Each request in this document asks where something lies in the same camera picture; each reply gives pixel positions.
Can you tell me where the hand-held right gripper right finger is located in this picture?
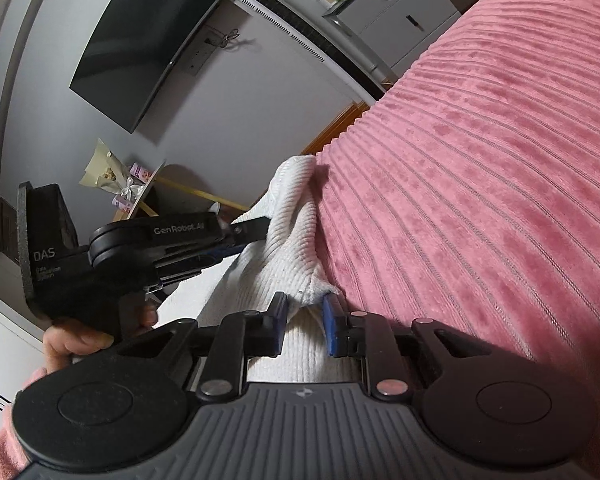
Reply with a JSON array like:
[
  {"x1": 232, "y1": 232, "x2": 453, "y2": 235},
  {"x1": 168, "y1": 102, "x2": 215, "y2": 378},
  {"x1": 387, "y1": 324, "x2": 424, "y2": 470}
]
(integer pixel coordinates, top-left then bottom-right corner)
[{"x1": 322, "y1": 293, "x2": 492, "y2": 404}]

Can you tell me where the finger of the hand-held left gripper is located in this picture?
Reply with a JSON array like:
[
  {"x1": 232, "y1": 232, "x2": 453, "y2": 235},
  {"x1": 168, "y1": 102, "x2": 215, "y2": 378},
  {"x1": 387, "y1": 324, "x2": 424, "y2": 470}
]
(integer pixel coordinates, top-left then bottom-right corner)
[
  {"x1": 155, "y1": 244, "x2": 242, "y2": 284},
  {"x1": 224, "y1": 216, "x2": 271, "y2": 254}
]

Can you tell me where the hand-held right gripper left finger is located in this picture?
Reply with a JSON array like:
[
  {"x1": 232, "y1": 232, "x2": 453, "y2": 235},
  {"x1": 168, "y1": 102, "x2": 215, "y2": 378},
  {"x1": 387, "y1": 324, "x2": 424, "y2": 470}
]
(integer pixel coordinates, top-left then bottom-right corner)
[{"x1": 112, "y1": 291, "x2": 289, "y2": 404}]

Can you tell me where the white knit garment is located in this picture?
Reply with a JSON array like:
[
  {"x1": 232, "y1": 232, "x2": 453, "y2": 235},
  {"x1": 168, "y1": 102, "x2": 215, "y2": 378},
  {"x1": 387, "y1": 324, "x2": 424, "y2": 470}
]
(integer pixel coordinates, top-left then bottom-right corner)
[{"x1": 152, "y1": 156, "x2": 368, "y2": 387}]

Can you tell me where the person's left forearm pink sleeve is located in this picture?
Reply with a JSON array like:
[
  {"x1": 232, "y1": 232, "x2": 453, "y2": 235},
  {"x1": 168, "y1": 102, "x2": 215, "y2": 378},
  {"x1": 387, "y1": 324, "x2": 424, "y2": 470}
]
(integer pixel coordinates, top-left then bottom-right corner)
[{"x1": 0, "y1": 366, "x2": 48, "y2": 480}]

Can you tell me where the person's left hand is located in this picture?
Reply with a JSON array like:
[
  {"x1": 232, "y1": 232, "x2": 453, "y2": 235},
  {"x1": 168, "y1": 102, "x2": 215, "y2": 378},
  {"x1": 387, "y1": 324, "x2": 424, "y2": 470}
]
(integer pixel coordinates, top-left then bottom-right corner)
[{"x1": 42, "y1": 304, "x2": 159, "y2": 377}]

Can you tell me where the white round side table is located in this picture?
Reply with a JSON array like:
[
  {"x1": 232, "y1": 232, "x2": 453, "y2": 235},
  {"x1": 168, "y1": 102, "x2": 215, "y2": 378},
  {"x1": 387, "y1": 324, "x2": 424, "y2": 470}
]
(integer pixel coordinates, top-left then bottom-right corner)
[{"x1": 129, "y1": 160, "x2": 247, "y2": 217}]

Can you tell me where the wrapped flower bouquet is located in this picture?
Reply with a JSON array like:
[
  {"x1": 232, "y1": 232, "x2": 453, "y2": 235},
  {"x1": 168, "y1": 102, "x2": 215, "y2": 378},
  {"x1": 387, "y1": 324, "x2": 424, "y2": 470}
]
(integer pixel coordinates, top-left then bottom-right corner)
[{"x1": 77, "y1": 137, "x2": 153, "y2": 211}]

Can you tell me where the tall white air conditioner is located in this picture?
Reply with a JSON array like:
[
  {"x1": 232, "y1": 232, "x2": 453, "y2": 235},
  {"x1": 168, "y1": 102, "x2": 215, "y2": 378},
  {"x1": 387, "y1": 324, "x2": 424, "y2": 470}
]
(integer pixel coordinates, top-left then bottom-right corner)
[{"x1": 214, "y1": 0, "x2": 387, "y2": 102}]

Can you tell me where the pink ribbed blanket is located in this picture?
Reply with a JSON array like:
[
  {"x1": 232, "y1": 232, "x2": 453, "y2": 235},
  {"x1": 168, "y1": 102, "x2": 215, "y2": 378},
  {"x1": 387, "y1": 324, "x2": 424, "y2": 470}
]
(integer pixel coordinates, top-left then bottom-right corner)
[{"x1": 302, "y1": 0, "x2": 600, "y2": 480}]

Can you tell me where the grey cabinet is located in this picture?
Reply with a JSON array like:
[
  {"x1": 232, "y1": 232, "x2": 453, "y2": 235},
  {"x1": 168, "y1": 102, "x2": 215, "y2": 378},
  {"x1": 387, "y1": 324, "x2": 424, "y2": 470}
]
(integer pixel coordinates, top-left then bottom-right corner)
[{"x1": 322, "y1": 0, "x2": 463, "y2": 86}]

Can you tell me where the white wall socket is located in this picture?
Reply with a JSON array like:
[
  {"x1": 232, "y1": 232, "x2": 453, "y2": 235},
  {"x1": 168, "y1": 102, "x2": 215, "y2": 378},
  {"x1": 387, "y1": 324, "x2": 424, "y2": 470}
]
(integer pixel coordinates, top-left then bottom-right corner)
[{"x1": 186, "y1": 24, "x2": 220, "y2": 77}]

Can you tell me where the black wall television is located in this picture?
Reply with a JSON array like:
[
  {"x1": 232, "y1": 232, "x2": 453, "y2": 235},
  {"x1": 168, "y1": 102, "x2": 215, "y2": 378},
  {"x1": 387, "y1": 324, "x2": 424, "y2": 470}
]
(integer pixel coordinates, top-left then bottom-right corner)
[{"x1": 69, "y1": 0, "x2": 227, "y2": 134}]

